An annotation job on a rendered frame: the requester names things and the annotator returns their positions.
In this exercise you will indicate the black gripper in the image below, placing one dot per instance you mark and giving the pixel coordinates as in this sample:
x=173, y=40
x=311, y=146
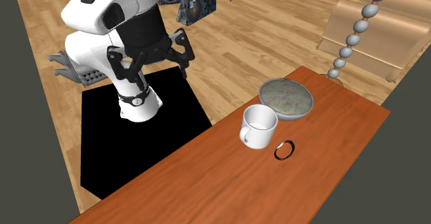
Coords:
x=143, y=31

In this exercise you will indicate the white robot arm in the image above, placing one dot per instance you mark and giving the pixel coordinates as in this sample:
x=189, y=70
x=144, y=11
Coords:
x=96, y=53

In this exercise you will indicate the dark blue patterned furniture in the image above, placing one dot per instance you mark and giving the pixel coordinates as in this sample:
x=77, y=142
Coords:
x=195, y=7

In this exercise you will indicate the grey perforated metal object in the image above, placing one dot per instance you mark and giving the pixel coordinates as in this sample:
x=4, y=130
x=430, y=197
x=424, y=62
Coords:
x=89, y=77

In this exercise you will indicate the black robot stand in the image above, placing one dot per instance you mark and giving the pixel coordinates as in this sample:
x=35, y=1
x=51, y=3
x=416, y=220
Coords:
x=134, y=156

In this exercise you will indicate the white mug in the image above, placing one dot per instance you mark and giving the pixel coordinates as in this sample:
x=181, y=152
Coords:
x=261, y=136

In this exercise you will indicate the grey speckled bowl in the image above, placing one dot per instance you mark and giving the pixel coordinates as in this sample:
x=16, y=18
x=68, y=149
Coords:
x=286, y=97

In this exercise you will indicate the brown wooden table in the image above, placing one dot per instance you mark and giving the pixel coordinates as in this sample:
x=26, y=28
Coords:
x=219, y=183

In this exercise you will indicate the grey beaded pole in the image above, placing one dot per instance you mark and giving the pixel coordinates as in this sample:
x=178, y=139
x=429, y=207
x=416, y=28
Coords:
x=369, y=10

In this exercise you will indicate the tan wooden chair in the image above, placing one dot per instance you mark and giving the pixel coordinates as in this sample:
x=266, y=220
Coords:
x=390, y=34

